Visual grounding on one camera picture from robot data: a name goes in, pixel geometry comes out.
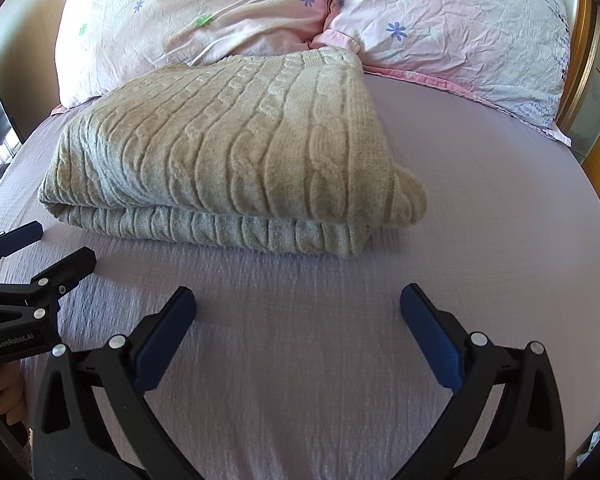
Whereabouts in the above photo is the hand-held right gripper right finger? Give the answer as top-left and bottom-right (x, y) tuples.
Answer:
(395, 283), (568, 480)

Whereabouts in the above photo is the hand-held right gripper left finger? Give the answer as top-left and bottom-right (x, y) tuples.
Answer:
(27, 286), (201, 480)

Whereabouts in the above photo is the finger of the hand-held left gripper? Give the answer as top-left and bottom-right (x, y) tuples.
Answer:
(0, 221), (44, 281)
(0, 246), (97, 312)

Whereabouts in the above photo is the beige cable-knit blanket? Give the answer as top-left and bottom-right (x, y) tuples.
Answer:
(37, 46), (428, 260)

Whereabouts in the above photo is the person's left hand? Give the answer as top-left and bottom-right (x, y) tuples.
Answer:
(0, 360), (27, 427)

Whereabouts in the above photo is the pink tree print pillow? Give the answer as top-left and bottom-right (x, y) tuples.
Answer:
(54, 0), (337, 111)

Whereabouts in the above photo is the wooden headboard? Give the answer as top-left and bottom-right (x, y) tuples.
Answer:
(555, 0), (600, 203)

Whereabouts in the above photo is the pink flower print pillow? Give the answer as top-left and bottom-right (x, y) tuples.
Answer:
(311, 0), (577, 145)

